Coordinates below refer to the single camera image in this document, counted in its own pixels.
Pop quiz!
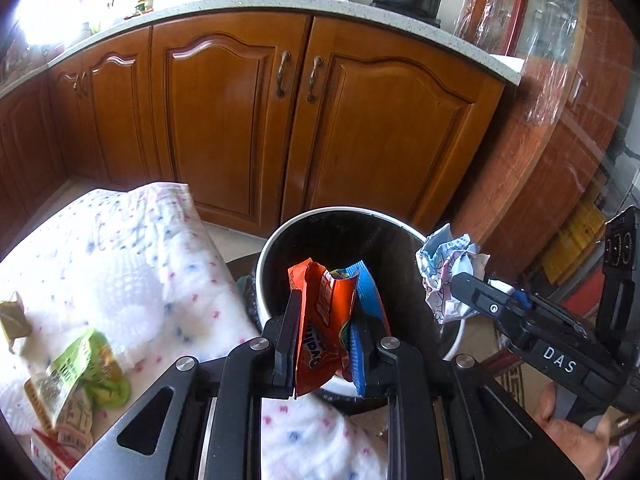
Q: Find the person's right hand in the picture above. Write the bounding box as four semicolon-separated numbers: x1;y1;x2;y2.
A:
532;385;621;480

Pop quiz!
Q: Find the wooden cabinet door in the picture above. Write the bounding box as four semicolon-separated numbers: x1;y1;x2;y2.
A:
150;14;314;237
0;74;68;223
47;55;108;183
80;27;156;192
281;16;507;235

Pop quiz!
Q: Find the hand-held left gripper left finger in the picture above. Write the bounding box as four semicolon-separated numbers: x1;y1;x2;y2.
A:
65;290;306;480

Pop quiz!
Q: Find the speckled kitchen countertop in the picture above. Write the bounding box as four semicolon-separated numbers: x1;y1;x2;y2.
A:
0;0;526;101

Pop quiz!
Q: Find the plastic wrapped wooden cabinet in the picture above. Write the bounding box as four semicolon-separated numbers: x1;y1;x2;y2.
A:
452;0;640;281

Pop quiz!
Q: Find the white rimmed black trash bin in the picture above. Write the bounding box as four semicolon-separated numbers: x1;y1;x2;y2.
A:
254;205;467;397

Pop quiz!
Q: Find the green white spout pouch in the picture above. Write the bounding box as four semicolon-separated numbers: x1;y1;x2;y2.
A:
24;329;132;448

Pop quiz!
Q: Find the white foam fruit net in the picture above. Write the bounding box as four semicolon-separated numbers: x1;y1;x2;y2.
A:
97;255;168;348

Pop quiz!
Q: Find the yellow cardboard box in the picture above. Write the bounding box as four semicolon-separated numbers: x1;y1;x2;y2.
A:
542;200;607;284

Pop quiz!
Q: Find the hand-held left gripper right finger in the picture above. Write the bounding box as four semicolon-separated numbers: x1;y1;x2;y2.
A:
350;316;576;480

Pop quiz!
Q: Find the printed white paper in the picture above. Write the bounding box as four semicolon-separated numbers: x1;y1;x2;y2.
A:
416;224;492;325

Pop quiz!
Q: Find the yellow food wrapper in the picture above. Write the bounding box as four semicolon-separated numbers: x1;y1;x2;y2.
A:
0;292;34;354

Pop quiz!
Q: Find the red white small carton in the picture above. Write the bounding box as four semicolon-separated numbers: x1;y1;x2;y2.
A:
30;427;72;480

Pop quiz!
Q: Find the kitchen window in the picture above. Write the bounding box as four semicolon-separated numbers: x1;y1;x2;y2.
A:
10;0;83;47

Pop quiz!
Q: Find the orange snack wrapper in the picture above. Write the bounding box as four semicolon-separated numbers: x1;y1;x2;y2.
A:
287;258;359;400

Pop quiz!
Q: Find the black gas cooktop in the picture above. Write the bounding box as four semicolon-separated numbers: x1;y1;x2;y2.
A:
232;0;444;29

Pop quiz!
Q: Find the blue snack wrapper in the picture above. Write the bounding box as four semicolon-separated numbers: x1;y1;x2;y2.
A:
342;260;388;328

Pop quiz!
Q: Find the white dotted blanket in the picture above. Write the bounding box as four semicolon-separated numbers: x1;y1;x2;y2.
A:
0;182;391;480

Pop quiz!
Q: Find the bronze cabinet door handle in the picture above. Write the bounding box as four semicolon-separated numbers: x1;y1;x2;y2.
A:
306;56;324;105
276;51;292;99

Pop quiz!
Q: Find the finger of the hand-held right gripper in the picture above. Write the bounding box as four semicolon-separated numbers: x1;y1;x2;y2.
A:
450;272;532;334
487;281;576;330

